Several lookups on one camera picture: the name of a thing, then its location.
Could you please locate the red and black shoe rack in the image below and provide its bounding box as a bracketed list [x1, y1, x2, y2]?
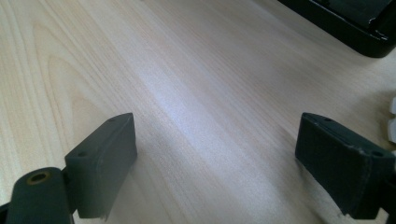
[278, 0, 396, 59]

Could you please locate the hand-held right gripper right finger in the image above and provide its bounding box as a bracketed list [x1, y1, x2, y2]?
[294, 112, 396, 219]

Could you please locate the navy and white sneaker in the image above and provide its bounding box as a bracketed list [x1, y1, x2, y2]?
[387, 96, 396, 144]

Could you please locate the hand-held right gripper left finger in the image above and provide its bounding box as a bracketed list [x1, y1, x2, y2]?
[64, 112, 138, 218]

